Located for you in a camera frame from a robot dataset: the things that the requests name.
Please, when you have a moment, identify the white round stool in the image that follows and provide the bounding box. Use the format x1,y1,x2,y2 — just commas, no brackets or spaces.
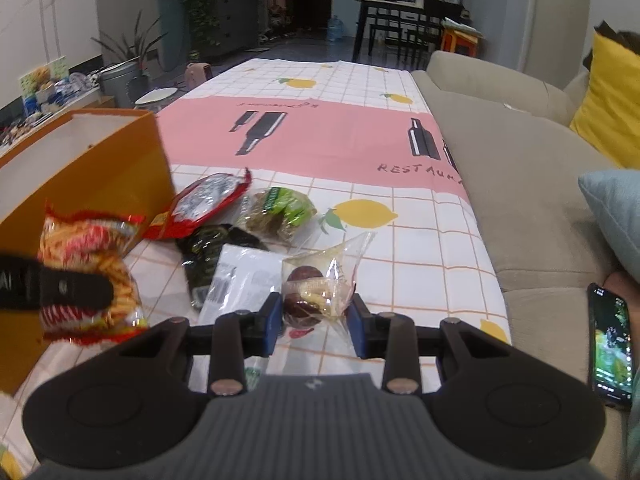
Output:
134,87,179,111

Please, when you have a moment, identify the cluttered shoe rack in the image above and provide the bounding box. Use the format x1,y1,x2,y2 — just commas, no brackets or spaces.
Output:
267,0,296,41

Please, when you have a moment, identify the grey plant pot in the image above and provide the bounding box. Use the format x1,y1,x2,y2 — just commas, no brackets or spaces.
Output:
97,60,141,109

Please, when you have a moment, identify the yellow cushion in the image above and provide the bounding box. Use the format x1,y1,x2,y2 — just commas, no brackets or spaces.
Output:
569,32,640,170

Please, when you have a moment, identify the stack of papers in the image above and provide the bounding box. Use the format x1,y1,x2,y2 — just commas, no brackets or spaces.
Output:
442,16,485,38

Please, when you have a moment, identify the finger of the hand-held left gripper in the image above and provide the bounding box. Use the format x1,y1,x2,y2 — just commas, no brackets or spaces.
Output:
40,266,115,312

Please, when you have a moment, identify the lemon print tablecloth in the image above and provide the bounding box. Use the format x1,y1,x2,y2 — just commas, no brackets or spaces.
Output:
0,57,513,480

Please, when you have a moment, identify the orange stool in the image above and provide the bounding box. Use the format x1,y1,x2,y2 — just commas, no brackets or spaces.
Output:
440,25,483,56

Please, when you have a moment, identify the long white snack packet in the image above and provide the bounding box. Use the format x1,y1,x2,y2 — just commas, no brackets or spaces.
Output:
197,243,287,391

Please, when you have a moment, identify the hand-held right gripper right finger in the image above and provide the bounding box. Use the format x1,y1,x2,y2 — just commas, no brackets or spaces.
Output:
346,294,506,393

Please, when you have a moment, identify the clear packet of dark plums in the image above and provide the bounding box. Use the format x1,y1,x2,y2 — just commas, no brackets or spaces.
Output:
281,231,377,338

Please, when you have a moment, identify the orange storage box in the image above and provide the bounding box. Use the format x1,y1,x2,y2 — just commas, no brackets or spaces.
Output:
0,107,176,396

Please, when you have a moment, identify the dark drawer cabinet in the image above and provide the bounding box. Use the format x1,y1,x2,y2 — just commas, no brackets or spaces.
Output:
212,0,261,56

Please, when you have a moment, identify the clutter of small trinkets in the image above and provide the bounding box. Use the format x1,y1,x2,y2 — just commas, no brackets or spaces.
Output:
0,110,56,148

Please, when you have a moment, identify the beige sofa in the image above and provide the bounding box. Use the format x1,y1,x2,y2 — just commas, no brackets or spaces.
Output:
410,50,640,480

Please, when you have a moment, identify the teddy bear picture card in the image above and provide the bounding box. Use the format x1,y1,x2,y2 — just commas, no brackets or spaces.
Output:
19,57,68,111

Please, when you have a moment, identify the black dining chair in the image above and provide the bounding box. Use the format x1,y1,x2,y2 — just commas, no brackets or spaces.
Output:
405,0,463,68

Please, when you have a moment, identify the orange red crisps packet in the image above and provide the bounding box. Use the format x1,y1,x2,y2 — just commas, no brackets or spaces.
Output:
37,202,151,346

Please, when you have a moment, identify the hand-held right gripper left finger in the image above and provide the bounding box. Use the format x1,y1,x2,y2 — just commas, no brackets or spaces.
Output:
125,292,284,396

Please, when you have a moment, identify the dark green snack packet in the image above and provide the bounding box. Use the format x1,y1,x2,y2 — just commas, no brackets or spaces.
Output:
175,223,271,311

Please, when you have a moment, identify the dark brown cushion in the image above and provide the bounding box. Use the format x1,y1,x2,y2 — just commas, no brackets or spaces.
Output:
582,20,640,71

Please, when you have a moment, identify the dark dining table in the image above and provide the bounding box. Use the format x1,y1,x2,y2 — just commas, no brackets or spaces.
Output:
351,0,436,63

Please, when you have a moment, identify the black smartphone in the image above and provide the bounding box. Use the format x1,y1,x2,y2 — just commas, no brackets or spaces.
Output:
586,282,633,411

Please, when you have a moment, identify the red snack packet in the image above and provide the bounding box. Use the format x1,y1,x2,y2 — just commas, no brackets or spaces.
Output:
142,170,253,241

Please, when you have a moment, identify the long-leaf potted plant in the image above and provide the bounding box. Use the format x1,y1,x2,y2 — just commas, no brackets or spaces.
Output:
90,15,168,106

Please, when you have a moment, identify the light blue cushion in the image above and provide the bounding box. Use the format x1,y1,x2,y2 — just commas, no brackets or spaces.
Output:
578,169,640,281

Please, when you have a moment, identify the pink bag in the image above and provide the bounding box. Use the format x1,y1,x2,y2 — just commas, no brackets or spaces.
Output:
185,61,214,92

